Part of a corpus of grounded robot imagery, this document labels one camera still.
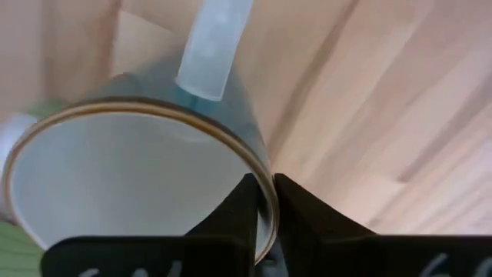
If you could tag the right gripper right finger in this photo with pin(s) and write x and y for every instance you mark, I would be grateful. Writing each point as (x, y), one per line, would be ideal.
(326, 250)

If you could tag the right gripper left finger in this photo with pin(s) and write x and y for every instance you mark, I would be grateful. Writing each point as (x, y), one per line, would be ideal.
(219, 254)

